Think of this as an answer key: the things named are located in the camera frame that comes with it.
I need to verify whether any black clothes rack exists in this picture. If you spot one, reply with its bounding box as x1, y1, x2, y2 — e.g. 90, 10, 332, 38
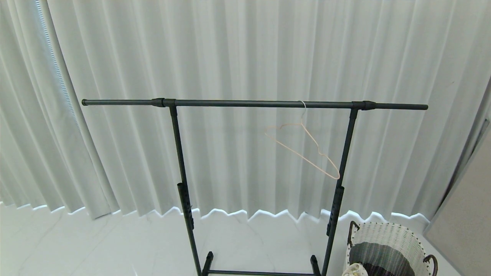
81, 98, 428, 276

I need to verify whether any pink clothes hanger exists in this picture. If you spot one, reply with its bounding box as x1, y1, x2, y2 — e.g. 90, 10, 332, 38
265, 100, 341, 180

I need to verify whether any white laundry basket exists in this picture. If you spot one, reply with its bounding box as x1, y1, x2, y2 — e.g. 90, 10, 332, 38
343, 220, 438, 276

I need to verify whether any cream printed garment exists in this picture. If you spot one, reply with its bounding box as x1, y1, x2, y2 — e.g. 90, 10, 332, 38
343, 263, 369, 276

